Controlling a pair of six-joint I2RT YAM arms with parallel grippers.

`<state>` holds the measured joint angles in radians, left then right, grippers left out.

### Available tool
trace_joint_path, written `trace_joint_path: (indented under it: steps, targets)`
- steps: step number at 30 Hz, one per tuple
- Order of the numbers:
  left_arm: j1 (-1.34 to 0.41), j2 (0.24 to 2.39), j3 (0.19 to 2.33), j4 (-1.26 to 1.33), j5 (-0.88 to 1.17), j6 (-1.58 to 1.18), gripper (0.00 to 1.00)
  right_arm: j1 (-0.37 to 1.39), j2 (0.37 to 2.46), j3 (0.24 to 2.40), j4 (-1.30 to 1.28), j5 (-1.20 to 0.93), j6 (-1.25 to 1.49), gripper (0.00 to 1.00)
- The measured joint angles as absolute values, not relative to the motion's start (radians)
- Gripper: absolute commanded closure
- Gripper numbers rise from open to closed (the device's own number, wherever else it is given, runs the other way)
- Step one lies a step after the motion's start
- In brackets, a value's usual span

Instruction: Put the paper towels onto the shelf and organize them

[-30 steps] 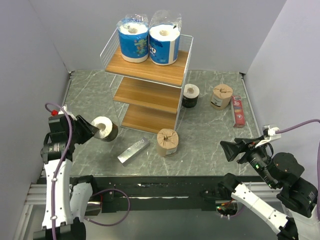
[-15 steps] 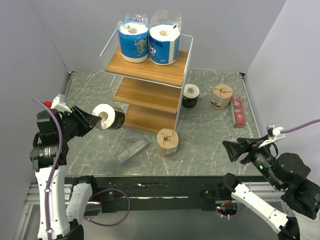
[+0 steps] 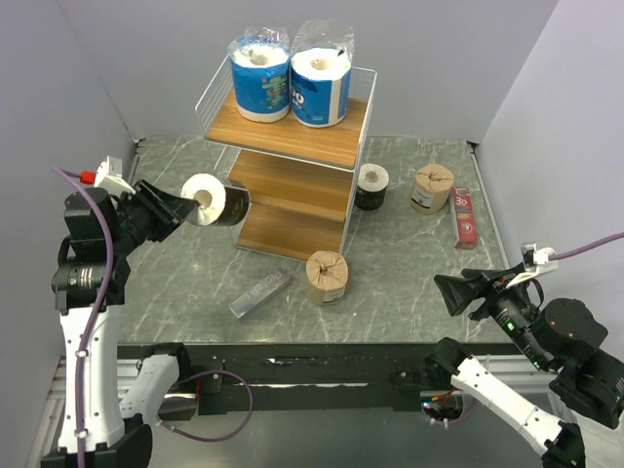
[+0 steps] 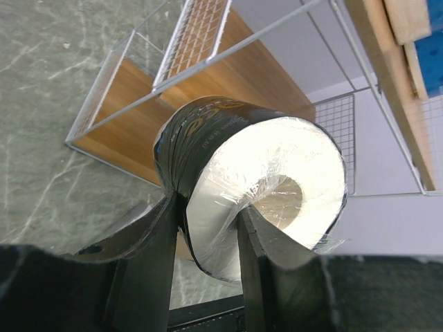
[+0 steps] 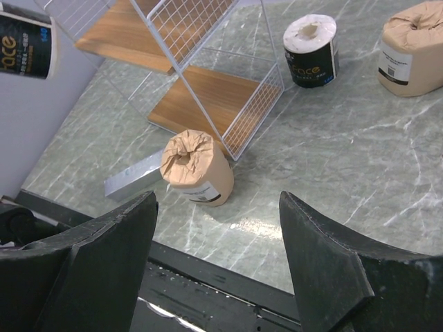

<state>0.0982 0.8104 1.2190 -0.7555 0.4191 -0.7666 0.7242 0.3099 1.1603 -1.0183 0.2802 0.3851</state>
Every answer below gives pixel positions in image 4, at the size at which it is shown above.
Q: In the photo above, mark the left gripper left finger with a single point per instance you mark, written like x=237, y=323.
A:
x=122, y=283

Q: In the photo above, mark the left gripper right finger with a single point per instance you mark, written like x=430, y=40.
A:
x=287, y=287

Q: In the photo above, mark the black paper towel roll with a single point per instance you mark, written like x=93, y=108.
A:
x=220, y=155

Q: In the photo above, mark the blue paper towel roll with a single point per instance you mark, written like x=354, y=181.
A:
x=417, y=27

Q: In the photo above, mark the white wire wooden shelf rack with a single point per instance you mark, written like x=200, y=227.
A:
x=310, y=64

